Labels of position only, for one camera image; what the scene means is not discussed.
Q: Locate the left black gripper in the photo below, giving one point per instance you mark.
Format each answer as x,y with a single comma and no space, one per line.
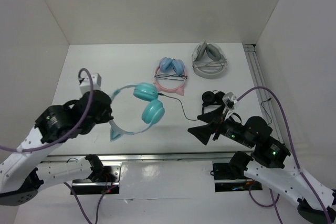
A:
107,116

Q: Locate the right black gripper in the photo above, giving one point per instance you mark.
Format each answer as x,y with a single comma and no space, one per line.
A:
202,132

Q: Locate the teal cat-ear headphones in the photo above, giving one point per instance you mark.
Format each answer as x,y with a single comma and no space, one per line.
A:
151,115

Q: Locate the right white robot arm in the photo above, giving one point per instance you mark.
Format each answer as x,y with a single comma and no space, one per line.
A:
270,163

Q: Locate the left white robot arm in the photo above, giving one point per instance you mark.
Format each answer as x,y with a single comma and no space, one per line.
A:
22,178

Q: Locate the black headphones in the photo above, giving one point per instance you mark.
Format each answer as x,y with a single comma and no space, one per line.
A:
212,99

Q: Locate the pink blue cat-ear headphones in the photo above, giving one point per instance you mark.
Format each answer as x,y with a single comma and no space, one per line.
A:
173,70

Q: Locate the grey white headphones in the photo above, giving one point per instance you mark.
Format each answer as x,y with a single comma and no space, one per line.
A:
208,60

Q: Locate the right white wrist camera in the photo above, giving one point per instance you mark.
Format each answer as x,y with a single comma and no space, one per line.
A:
230,103

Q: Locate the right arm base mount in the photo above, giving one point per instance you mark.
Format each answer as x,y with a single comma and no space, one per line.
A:
229,176

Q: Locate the aluminium front rail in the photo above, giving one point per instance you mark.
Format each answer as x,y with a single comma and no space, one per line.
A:
165,157

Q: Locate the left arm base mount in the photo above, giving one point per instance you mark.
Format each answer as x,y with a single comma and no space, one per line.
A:
104,181

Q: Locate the aluminium side rail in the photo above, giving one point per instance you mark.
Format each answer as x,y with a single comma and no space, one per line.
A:
264,97

